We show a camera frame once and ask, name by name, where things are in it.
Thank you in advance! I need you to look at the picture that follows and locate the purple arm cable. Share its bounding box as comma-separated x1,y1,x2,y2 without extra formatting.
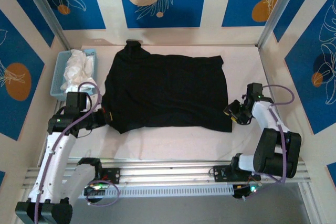
34,81,121,224
243,84,295,201

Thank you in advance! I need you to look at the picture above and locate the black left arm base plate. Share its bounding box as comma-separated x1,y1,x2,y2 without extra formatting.
101,167,121,184

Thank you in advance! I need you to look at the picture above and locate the white slotted cable duct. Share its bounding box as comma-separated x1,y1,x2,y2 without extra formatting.
78,184,235,200

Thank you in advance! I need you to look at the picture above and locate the black t-shirt with rose print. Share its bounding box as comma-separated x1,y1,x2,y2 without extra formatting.
101,39,234,134

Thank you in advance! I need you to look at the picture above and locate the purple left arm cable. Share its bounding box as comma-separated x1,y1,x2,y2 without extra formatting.
34,81,121,224

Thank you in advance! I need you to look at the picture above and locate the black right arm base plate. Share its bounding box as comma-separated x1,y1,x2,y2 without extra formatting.
213,165,237,183

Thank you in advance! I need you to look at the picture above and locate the long aluminium base rail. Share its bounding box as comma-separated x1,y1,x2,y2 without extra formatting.
22,159,312,189

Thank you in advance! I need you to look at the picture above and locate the aluminium table side rail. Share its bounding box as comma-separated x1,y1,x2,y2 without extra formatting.
258,47,298,162

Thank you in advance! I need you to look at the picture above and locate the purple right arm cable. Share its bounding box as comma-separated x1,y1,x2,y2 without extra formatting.
243,84,295,201

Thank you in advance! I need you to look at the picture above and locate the light blue plastic basket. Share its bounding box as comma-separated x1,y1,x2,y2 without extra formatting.
49,48,98,101

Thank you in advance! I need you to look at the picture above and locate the crumpled white cloth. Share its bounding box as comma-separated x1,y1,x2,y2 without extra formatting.
59,49,98,96

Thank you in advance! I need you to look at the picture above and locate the small black electronics board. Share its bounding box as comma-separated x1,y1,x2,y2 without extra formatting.
83,184,108,204
232,183,260,200

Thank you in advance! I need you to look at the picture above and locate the aluminium frame post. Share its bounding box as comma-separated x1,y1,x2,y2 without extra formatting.
19,0,72,51
256,0,307,49

